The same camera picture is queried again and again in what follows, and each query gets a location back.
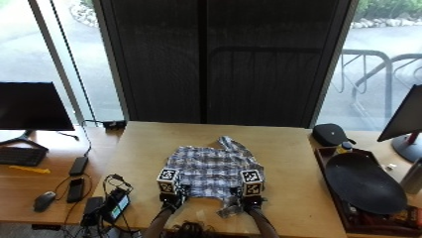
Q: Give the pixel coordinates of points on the person's right hand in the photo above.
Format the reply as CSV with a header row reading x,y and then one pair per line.
x,y
251,198

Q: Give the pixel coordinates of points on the person's left hand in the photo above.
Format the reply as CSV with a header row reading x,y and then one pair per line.
x,y
172,197

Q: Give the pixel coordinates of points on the blue plaid shirt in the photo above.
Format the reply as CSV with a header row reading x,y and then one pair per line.
x,y
211,167

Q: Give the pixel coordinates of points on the right glove marker cube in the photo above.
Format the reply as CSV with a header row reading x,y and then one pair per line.
x,y
252,182

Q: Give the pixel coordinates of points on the glove marker cube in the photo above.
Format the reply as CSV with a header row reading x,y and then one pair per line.
x,y
252,182
168,180

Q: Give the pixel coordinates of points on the left glove marker cube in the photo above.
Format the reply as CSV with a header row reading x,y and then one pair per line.
x,y
168,180

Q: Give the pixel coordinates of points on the device with lit screen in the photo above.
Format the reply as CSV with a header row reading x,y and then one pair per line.
x,y
116,204

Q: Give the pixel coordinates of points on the black battery pack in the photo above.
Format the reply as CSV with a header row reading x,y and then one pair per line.
x,y
91,211

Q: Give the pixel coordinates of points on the black smartphone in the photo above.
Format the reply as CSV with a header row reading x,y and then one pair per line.
x,y
75,190

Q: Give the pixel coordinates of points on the dark wooden tray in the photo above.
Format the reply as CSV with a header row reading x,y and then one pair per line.
x,y
352,211

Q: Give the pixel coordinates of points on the black power adapter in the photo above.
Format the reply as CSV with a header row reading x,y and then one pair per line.
x,y
79,165

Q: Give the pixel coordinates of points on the black oval plate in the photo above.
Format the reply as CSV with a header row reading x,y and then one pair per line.
x,y
364,183

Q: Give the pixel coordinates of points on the black pouch case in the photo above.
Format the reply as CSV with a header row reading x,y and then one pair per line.
x,y
330,134

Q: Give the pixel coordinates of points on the black computer mouse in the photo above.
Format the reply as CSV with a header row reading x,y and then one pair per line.
x,y
44,201

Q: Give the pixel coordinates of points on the small white object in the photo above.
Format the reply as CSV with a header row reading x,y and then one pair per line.
x,y
390,166

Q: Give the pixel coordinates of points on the yellow ruler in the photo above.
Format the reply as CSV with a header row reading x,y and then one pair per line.
x,y
30,169

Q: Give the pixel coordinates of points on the black keyboard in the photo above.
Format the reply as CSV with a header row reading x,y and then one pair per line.
x,y
22,156

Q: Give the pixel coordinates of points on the silver metal bottle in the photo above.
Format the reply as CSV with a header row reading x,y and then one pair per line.
x,y
413,178

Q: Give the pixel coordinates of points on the black window blind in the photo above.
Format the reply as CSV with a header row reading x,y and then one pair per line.
x,y
220,62

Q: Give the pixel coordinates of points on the black computer monitor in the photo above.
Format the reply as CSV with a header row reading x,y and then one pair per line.
x,y
31,107

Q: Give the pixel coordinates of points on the monitor with grey stand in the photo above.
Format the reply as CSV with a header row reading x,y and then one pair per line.
x,y
406,122

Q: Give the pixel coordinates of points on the metal bicycle rack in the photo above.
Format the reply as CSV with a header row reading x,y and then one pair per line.
x,y
373,82

